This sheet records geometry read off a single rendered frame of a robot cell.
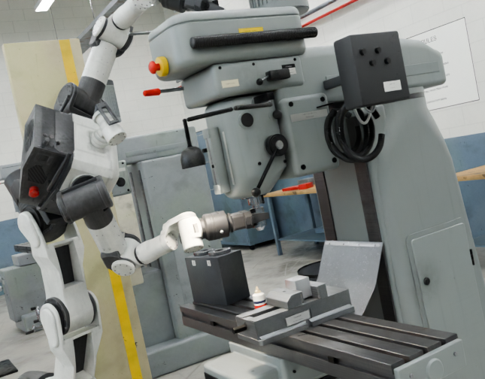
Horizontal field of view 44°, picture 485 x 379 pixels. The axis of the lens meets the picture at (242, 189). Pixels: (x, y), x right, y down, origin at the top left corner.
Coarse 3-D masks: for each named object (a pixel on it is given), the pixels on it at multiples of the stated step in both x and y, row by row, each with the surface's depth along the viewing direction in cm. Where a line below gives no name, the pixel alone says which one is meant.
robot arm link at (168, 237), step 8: (176, 216) 193; (184, 216) 191; (192, 216) 192; (168, 224) 194; (176, 224) 194; (168, 232) 195; (176, 232) 198; (160, 240) 195; (168, 240) 195; (176, 240) 198; (168, 248) 194; (176, 248) 197
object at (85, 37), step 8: (112, 0) 731; (120, 0) 718; (336, 0) 737; (352, 0) 713; (112, 8) 745; (320, 8) 764; (336, 8) 739; (104, 16) 771; (304, 16) 794; (320, 16) 766; (304, 24) 798; (88, 32) 837; (80, 40) 870; (88, 40) 879; (88, 48) 931; (176, 80) 1156
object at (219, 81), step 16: (224, 64) 181; (240, 64) 183; (256, 64) 186; (272, 64) 189; (288, 64) 192; (192, 80) 191; (208, 80) 182; (224, 80) 180; (240, 80) 183; (288, 80) 192; (304, 80) 196; (192, 96) 193; (208, 96) 184; (224, 96) 182
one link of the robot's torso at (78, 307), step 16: (32, 224) 211; (32, 240) 211; (64, 240) 216; (80, 240) 220; (48, 256) 209; (64, 256) 219; (80, 256) 219; (48, 272) 215; (64, 272) 218; (80, 272) 218; (48, 288) 216; (64, 288) 212; (80, 288) 217; (64, 304) 212; (80, 304) 216; (64, 320) 211; (80, 320) 215
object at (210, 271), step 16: (192, 256) 239; (208, 256) 231; (224, 256) 227; (240, 256) 232; (192, 272) 239; (208, 272) 231; (224, 272) 226; (240, 272) 231; (192, 288) 241; (208, 288) 233; (224, 288) 225; (240, 288) 230; (224, 304) 227
